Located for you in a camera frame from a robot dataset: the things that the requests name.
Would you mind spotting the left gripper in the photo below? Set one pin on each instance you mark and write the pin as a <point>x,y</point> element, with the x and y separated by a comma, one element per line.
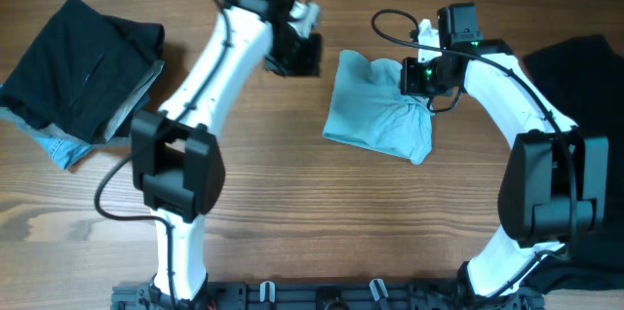
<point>306,60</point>

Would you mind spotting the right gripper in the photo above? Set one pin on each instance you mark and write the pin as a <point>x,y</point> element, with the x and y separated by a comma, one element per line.
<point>409,80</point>

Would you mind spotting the light blue t-shirt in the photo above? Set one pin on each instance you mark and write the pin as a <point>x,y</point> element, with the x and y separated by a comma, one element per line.
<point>368,110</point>

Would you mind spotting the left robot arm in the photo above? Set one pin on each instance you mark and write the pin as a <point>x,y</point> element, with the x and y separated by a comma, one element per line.
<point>177,164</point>

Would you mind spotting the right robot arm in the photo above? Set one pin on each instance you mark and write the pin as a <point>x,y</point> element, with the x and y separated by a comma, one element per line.
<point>553,189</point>

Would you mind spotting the black garment right pile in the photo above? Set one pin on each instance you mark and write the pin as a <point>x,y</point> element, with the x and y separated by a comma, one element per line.
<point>583,78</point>

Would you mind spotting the folded grey garment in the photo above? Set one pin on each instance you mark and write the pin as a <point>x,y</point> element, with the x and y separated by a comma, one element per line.
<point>122,115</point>

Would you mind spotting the folded black garment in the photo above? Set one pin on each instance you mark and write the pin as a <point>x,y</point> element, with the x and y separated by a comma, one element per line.
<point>78,45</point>

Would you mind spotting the folded blue denim garment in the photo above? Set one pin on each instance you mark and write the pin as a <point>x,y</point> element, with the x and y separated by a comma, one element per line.
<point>66,150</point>

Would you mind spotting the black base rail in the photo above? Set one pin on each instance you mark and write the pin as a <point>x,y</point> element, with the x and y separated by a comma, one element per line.
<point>341,295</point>

